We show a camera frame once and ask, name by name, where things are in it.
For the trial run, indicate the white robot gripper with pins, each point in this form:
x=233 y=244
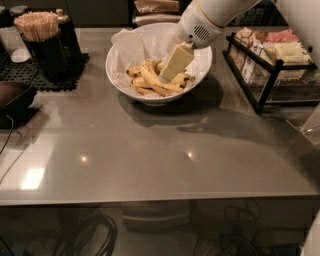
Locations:
x=196 y=27

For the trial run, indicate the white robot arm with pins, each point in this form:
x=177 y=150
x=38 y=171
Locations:
x=229 y=10

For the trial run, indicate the right middle yellow banana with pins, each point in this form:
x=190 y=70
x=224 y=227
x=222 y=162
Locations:
x=182 y=79

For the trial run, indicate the upper right yellow banana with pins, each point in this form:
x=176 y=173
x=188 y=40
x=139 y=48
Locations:
x=159 y=67

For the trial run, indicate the white ceramic bowl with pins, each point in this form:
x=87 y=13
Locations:
x=200 y=60

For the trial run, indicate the small left yellow banana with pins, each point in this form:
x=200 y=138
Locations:
x=134 y=71

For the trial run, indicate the white paper bowl liner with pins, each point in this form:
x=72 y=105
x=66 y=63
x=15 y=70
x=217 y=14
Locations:
x=146 y=43

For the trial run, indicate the lower left yellow banana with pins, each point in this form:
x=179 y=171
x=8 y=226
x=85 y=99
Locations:
x=144 y=88

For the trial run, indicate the brown paper bags stack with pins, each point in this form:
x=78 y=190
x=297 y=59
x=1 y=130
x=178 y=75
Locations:
x=155 y=11

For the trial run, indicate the pink sweetener packets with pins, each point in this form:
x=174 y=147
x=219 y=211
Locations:
x=282 y=36

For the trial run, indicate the yellow sweetener packets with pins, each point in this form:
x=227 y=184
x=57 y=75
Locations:
x=292 y=53

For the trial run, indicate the dark bottle with cork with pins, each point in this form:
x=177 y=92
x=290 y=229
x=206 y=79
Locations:
x=68 y=37

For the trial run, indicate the black stir stick cup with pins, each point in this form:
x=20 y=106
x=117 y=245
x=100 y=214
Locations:
x=50 y=56

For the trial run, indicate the wooden stir sticks bundle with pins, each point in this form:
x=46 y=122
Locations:
x=37 y=26

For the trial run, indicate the black rubber mat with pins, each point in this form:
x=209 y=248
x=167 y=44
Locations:
x=30 y=74

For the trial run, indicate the dark device at left edge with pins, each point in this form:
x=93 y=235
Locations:
x=15 y=104

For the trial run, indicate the clear shaker with dark lid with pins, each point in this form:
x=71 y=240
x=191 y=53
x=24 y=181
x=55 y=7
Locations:
x=11 y=38

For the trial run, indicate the black wire condiment rack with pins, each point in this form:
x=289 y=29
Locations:
x=271 y=83

